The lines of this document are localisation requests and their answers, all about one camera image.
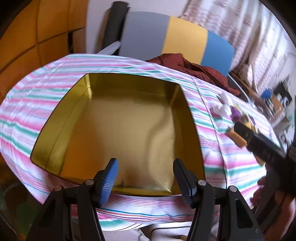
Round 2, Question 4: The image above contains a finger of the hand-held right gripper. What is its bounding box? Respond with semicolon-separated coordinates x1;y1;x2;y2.
233;122;287;160

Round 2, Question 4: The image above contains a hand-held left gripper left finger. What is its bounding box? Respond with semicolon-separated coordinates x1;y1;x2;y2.
26;158;119;241

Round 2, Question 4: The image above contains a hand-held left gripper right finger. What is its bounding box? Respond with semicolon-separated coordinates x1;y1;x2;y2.
173;158;265;241

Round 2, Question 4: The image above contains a yellow snack packet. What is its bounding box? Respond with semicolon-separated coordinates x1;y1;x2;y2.
228;127;266;166
243;115;256;130

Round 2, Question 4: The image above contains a large purple packet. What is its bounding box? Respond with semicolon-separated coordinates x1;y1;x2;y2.
231;104;244;122

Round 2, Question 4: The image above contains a pale pink roll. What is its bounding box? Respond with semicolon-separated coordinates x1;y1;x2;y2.
214;94;233;118

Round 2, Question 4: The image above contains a person's right hand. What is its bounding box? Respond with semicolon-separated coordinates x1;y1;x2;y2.
250;176;289;223

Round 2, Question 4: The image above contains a brown cardboard box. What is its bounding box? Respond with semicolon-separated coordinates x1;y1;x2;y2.
270;93;286;116

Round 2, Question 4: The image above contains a wooden side table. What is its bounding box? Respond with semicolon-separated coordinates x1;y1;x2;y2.
228;70;296;130

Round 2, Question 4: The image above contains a blue ball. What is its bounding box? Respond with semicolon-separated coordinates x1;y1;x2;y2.
262;88;275;99

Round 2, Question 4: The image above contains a maroon jacket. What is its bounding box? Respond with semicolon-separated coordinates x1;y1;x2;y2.
147;53;241;96

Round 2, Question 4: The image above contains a pink green striped tablecloth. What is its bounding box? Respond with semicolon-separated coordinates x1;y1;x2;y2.
0;53;280;232

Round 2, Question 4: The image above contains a patterned beige curtain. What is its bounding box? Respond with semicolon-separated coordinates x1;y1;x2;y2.
178;0;296;81

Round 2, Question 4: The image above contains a grey yellow blue chair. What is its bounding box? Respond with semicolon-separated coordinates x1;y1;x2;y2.
97;1;235;77

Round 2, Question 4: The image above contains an orange wooden wardrobe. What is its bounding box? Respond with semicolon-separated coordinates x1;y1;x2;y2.
0;0;89;102

